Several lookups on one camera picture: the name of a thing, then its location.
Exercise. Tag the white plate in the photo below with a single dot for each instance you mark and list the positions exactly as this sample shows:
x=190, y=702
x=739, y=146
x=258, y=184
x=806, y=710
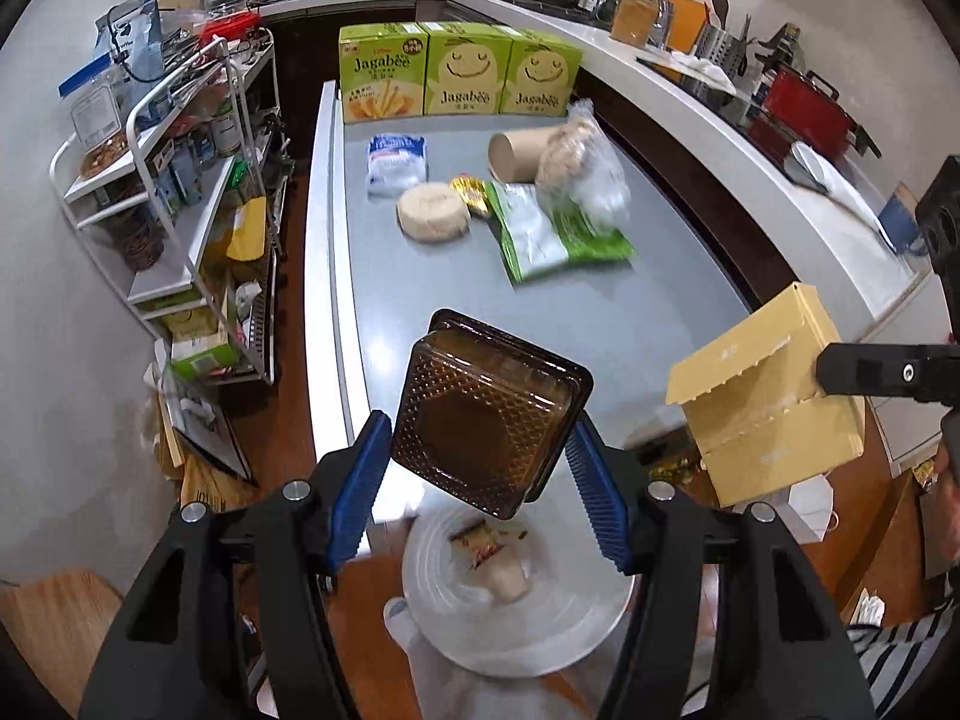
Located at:
x=814, y=165

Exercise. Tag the yellow cardboard box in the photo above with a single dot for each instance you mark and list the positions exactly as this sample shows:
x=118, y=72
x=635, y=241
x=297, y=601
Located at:
x=757, y=405

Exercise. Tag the green snack box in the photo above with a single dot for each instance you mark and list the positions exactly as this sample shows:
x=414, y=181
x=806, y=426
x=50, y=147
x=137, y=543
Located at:
x=382, y=75
x=469, y=71
x=541, y=79

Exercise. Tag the white plastic bin liner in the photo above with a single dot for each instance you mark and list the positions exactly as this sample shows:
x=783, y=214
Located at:
x=420, y=682

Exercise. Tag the printed candy wrapper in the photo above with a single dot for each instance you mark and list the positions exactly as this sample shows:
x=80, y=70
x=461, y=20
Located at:
x=480, y=544

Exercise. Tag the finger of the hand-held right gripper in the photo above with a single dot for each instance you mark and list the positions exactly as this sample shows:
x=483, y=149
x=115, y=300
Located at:
x=885, y=373

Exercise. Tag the round cream foam disc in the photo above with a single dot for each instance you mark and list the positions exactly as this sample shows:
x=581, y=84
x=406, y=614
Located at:
x=433, y=214

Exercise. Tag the gold foil wrapper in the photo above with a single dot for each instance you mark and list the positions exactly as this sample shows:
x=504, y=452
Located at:
x=469, y=193

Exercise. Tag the orange cutting board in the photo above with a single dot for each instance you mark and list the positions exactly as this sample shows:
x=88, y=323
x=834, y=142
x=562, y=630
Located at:
x=686, y=19

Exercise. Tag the green snack packet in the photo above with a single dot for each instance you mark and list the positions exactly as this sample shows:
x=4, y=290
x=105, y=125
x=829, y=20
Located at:
x=547, y=247

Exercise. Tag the wicker basket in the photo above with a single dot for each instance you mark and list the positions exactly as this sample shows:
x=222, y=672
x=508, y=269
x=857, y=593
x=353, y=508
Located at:
x=139, y=240

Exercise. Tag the clear zip bag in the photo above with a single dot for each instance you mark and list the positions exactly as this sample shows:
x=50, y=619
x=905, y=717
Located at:
x=94, y=112

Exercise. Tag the brown plastic container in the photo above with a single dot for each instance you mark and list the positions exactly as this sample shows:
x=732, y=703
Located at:
x=480, y=412

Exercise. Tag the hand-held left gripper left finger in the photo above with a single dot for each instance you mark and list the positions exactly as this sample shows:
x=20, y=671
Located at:
x=358, y=499

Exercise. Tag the red pot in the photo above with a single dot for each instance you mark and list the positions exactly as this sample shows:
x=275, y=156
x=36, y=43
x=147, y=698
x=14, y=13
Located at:
x=810, y=116

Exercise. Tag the metal cutlery holder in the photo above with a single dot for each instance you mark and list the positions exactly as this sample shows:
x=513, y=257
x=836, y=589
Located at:
x=721, y=49

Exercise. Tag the cream paper scrap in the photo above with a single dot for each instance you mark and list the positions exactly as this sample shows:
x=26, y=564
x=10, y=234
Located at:
x=510, y=581

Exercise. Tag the blue foil bag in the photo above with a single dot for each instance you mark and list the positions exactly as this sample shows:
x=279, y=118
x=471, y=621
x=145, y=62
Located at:
x=131, y=34

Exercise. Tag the wooden stool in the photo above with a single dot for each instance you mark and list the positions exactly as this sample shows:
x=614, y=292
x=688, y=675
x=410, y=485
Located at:
x=52, y=630

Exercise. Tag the white waste bin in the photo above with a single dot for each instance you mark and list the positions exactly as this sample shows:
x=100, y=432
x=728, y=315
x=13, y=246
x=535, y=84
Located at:
x=450, y=615

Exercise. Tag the clear plastic bag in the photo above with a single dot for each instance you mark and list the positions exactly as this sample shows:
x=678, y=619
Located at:
x=585, y=165

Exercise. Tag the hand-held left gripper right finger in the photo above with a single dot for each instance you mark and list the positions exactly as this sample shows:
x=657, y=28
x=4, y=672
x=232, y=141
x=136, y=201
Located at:
x=600, y=510

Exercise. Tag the striped shirt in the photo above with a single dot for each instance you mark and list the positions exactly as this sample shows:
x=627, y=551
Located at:
x=907, y=660

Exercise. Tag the tan storage container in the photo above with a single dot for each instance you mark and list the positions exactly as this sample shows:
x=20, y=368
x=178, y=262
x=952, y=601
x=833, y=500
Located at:
x=634, y=16

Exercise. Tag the brown paper cup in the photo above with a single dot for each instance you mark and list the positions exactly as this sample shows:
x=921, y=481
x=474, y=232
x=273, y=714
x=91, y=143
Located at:
x=517, y=156

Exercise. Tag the black framed board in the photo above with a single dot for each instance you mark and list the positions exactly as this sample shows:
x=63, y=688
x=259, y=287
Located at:
x=206, y=427

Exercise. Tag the white plastic packet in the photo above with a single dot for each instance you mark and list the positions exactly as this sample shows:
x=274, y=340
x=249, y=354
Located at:
x=396, y=165

